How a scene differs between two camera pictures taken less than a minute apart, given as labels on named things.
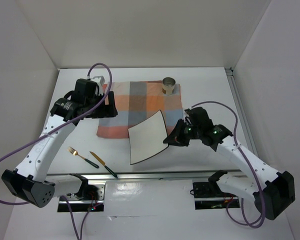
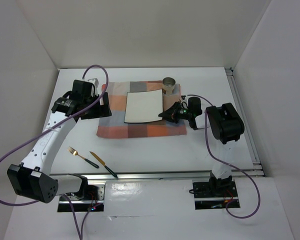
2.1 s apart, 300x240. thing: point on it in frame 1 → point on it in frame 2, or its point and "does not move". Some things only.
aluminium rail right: x=244 y=118 does not move
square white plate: x=146 y=137 → x=142 y=106
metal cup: x=168 y=85 does not move
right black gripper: x=176 y=137 → x=171 y=113
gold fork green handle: x=75 y=153 does not move
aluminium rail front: x=202 y=176 does not move
